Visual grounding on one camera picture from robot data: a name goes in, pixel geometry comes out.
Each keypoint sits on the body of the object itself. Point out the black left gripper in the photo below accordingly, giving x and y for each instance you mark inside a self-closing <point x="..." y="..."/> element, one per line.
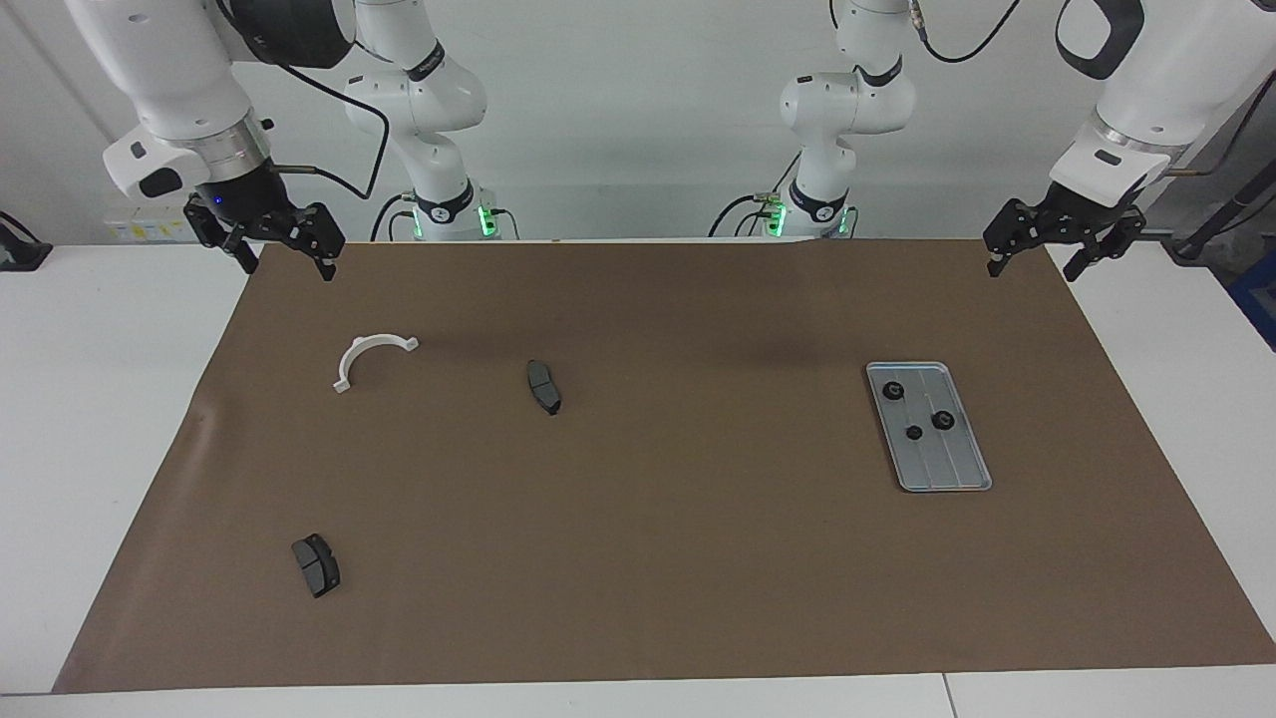
<point x="1067" y="219"/>

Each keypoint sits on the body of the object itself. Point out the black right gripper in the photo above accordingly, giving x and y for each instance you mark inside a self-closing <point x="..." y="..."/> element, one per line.
<point x="249" y="204"/>

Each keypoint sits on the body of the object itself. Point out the brown paper table mat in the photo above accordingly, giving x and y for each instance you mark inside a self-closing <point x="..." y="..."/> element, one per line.
<point x="638" y="558"/>

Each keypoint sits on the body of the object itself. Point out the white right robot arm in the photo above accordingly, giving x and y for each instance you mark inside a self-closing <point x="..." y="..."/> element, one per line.
<point x="169" y="70"/>

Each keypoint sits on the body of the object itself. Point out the white wall socket box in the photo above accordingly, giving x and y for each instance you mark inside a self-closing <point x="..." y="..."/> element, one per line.
<point x="140" y="229"/>

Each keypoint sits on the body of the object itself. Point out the dark grey brake pad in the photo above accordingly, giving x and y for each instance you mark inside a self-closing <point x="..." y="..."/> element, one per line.
<point x="543" y="387"/>
<point x="316" y="565"/>

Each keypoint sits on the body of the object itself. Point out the silver metal tray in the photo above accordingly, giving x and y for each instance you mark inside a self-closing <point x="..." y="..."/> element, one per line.
<point x="937" y="464"/>

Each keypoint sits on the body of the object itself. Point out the white curved plastic bracket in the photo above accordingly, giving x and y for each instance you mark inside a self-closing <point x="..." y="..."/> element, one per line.
<point x="346" y="361"/>

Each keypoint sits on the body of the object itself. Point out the black stand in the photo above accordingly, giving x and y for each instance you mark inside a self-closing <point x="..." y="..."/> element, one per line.
<point x="1196" y="239"/>

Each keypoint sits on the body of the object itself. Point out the black clamp mount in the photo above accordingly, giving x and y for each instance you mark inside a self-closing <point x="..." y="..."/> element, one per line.
<point x="20" y="254"/>

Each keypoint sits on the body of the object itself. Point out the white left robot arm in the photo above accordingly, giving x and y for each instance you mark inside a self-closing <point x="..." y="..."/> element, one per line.
<point x="847" y="100"/>

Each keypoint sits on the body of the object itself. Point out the blue box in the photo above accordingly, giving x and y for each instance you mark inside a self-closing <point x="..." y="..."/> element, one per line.
<point x="1258" y="299"/>

